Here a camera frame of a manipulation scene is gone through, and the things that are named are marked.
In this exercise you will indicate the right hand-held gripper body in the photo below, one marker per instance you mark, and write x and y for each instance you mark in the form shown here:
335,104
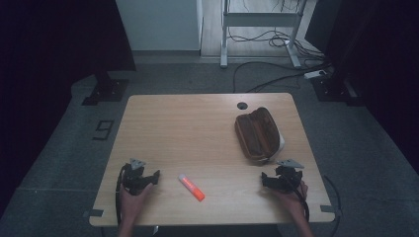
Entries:
287,179

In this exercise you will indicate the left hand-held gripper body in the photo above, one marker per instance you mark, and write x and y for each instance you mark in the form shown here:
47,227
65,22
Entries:
134,179

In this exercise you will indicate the dark curtain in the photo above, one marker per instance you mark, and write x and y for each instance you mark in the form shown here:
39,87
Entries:
378,59
49,65

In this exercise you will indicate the brown pencil case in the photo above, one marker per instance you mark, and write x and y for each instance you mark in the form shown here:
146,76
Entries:
258,135

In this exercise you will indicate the orange highlighter pen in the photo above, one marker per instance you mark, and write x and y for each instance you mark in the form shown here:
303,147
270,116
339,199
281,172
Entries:
191,188

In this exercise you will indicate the white power strip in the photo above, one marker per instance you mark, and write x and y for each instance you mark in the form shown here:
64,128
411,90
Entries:
314,74

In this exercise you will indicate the black stand base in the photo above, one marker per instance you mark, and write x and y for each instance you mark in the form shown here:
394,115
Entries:
107,89
332,89

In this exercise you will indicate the white cabinet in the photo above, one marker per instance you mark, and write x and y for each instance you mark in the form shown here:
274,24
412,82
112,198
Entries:
161,23

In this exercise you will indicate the white desk frame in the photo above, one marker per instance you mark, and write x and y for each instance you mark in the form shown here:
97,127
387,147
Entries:
260,19

